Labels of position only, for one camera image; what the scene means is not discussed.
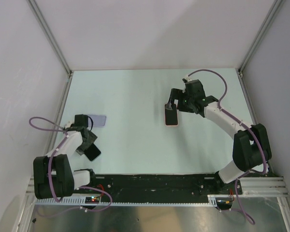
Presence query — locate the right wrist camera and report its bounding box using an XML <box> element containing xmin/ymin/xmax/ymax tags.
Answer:
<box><xmin>182</xmin><ymin>75</ymin><xmax>192</xmax><ymax>83</ymax></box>

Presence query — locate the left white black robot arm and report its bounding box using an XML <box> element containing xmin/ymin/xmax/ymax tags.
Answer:
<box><xmin>33</xmin><ymin>114</ymin><xmax>101</xmax><ymax>202</ymax></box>

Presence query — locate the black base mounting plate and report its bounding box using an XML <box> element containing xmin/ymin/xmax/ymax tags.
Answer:
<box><xmin>70</xmin><ymin>173</ymin><xmax>244</xmax><ymax>203</ymax></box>

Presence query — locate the pink phone case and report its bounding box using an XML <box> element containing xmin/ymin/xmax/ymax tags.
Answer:
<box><xmin>163</xmin><ymin>103</ymin><xmax>179</xmax><ymax>127</ymax></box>

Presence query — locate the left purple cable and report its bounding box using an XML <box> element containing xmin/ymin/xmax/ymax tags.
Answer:
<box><xmin>29</xmin><ymin>117</ymin><xmax>113</xmax><ymax>218</ymax></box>

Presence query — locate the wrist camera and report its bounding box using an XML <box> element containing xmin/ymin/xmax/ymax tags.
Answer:
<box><xmin>182</xmin><ymin>75</ymin><xmax>192</xmax><ymax>83</ymax></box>
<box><xmin>63</xmin><ymin>121</ymin><xmax>74</xmax><ymax>130</ymax></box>

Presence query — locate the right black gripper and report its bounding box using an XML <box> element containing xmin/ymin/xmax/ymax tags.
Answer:
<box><xmin>166</xmin><ymin>88</ymin><xmax>194</xmax><ymax>113</ymax></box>

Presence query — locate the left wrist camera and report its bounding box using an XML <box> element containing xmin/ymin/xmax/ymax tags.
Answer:
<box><xmin>63</xmin><ymin>121</ymin><xmax>74</xmax><ymax>130</ymax></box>

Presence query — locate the translucent purple phone case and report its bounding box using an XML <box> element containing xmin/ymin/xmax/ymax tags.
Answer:
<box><xmin>88</xmin><ymin>115</ymin><xmax>107</xmax><ymax>128</ymax></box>

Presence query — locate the grey slotted cable duct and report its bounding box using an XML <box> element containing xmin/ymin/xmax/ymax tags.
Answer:
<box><xmin>35</xmin><ymin>195</ymin><xmax>230</xmax><ymax>207</ymax></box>

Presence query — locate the aluminium frame post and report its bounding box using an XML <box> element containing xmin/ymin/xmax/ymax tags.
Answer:
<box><xmin>26</xmin><ymin>0</ymin><xmax>73</xmax><ymax>77</ymax></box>
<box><xmin>238</xmin><ymin>0</ymin><xmax>285</xmax><ymax>77</ymax></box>

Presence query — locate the black smartphone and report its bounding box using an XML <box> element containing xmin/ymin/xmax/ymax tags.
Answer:
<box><xmin>84</xmin><ymin>144</ymin><xmax>101</xmax><ymax>161</ymax></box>
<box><xmin>165</xmin><ymin>104</ymin><xmax>179</xmax><ymax>126</ymax></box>

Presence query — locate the left aluminium frame post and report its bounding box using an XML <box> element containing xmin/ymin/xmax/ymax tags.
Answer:
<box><xmin>26</xmin><ymin>0</ymin><xmax>73</xmax><ymax>77</ymax></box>

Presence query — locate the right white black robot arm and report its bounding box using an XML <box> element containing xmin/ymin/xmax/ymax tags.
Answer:
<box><xmin>164</xmin><ymin>79</ymin><xmax>272</xmax><ymax>194</ymax></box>

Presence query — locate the right aluminium frame post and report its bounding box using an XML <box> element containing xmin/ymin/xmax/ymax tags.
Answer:
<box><xmin>238</xmin><ymin>0</ymin><xmax>285</xmax><ymax>77</ymax></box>

